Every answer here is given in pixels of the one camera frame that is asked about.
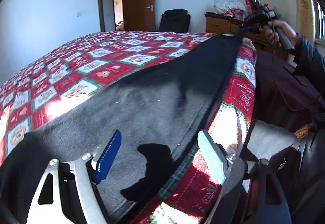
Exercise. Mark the red patchwork bedspread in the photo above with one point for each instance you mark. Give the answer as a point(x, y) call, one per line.
point(79, 69)

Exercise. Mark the right hand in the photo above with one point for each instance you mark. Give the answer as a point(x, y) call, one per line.
point(273, 37)

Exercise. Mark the black folding chair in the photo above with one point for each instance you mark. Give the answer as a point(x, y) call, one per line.
point(177, 21)

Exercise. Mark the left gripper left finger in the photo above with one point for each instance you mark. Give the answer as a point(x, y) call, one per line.
point(88, 170)

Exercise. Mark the window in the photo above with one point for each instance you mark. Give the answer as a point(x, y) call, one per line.
point(319, 22)

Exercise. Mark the pile of items on dresser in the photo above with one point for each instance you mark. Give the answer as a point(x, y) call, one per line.
point(239, 10)

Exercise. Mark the right yellow curtain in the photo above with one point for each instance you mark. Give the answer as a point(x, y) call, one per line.
point(305, 19)

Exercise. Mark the wooden dresser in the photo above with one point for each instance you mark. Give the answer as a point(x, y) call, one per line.
point(226, 25)

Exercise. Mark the black pants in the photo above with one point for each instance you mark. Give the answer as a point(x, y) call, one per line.
point(158, 110)

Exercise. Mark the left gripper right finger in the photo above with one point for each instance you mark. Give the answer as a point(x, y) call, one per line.
point(255, 197)

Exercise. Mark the brown wooden door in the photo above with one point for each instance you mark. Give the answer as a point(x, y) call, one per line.
point(141, 15)

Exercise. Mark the right forearm dark sleeve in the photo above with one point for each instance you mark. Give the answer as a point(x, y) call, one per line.
point(310, 63)

